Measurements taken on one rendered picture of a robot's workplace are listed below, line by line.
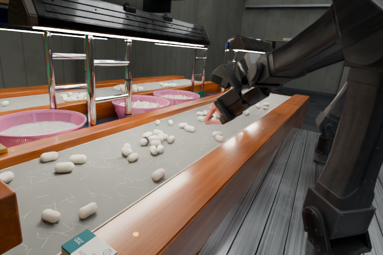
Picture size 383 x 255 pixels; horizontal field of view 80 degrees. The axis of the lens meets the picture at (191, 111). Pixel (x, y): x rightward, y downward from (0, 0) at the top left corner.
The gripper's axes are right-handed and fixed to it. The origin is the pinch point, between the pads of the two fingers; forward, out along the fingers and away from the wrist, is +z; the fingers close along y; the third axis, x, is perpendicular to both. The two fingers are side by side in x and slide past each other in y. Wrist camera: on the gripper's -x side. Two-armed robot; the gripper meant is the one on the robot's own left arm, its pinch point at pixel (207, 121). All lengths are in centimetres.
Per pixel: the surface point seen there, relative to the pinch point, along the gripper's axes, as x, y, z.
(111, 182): 3.1, 30.7, 8.7
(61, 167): -5.0, 35.3, 15.5
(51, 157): -9.0, 34.4, 21.0
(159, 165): 4.7, 18.4, 6.9
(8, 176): -7.4, 43.5, 18.6
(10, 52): -158, -32, 178
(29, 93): -57, 10, 76
